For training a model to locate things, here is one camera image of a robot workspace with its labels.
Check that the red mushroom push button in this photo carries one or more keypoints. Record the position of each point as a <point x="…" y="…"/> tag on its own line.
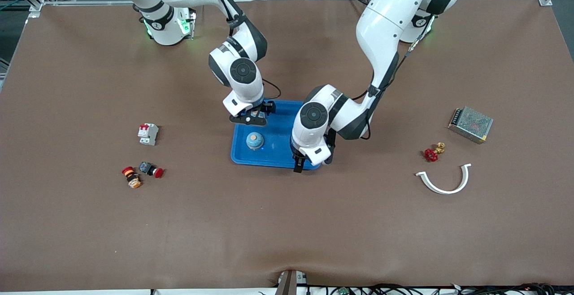
<point x="157" y="172"/>

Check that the brown table mat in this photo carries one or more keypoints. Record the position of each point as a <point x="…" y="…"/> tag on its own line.
<point x="287" y="223"/>

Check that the blue plastic tray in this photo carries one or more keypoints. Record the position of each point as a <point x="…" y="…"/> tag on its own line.
<point x="278" y="145"/>

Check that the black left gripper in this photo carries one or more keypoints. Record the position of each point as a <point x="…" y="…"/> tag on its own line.
<point x="331" y="141"/>

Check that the metal mesh power supply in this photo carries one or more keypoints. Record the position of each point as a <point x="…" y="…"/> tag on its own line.
<point x="471" y="124"/>

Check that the orange push button switch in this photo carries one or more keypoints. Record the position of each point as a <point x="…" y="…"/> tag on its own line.
<point x="132" y="178"/>

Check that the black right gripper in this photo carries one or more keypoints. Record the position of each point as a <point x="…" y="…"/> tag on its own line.
<point x="267" y="106"/>

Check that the white circuit breaker red levers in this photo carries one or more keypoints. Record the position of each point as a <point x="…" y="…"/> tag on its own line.
<point x="148" y="134"/>

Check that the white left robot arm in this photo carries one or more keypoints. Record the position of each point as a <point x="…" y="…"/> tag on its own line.
<point x="385" y="21"/>

